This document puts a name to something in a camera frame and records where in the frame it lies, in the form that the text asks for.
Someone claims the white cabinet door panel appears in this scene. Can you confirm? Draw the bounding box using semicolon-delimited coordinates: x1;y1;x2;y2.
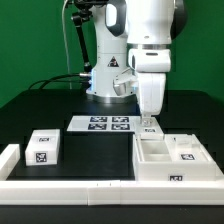
135;119;164;140

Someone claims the black cable bundle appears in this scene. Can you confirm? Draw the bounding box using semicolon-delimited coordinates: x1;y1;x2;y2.
27;72;92;91

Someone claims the white cabinet body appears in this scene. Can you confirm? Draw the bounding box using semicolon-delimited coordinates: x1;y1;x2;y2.
132;135;216;181

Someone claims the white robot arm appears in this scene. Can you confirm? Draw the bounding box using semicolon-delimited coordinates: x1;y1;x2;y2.
87;0;184;126

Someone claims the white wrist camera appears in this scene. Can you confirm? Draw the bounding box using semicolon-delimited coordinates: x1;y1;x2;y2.
113;68;137;97

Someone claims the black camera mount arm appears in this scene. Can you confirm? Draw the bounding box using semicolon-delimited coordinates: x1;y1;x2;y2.
66;0;109;72

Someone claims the white U-shaped boundary frame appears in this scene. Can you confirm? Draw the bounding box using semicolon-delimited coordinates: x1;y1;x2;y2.
0;144;224;205

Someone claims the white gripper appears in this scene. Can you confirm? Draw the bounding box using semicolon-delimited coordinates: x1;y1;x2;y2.
128;49;171;127

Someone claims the white marker base plate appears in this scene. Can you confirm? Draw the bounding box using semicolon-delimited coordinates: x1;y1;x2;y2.
67;116;140;132

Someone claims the white cabinet top block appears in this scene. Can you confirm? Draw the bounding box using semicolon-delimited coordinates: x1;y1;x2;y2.
25;129;60;166

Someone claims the white hanging cable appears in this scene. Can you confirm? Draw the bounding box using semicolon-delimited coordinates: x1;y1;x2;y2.
61;0;74;90

